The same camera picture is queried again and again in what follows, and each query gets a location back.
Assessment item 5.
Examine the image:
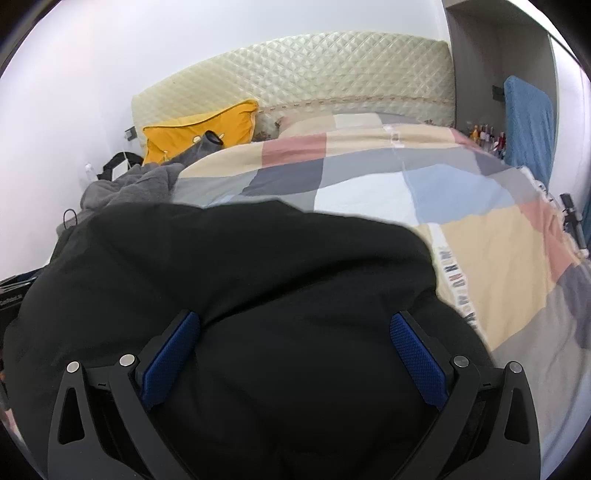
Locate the black tripod stand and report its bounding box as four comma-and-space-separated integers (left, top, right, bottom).
560, 194, 589, 252

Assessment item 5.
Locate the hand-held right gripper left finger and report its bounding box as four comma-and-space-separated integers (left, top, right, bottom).
46, 310, 201, 480

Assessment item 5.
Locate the black bag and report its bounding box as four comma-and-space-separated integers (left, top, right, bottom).
97, 151, 145, 182

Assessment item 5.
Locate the yellow pillow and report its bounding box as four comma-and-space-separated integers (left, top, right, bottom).
142, 100, 259, 166

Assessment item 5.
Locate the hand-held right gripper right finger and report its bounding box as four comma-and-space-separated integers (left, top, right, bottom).
389, 310, 542, 480

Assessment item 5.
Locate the patchwork checked blanket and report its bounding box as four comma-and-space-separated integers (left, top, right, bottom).
173, 111, 591, 462

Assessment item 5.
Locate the black puffer jacket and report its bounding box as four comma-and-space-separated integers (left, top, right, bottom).
2, 200, 497, 480

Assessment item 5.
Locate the row of small bottles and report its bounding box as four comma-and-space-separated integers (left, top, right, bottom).
466, 121, 508, 160

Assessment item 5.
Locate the cream quilted headboard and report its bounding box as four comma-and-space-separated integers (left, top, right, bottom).
130, 31, 455, 153

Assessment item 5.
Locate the blue towel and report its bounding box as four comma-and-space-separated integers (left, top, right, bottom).
502, 75, 555, 185

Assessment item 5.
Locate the grey fleece garment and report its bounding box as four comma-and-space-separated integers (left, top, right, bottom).
81, 130, 227, 213

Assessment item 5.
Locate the pink checked pillow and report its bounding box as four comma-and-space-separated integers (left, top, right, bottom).
276, 114, 338, 136

